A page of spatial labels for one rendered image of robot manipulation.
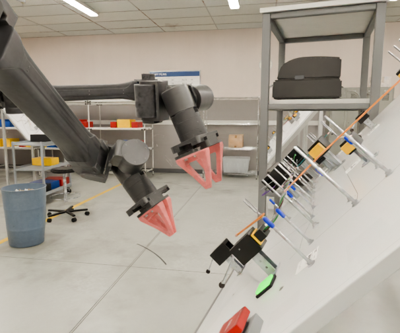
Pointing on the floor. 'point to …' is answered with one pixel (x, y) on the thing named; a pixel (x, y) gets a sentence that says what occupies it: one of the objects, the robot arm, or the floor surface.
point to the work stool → (65, 195)
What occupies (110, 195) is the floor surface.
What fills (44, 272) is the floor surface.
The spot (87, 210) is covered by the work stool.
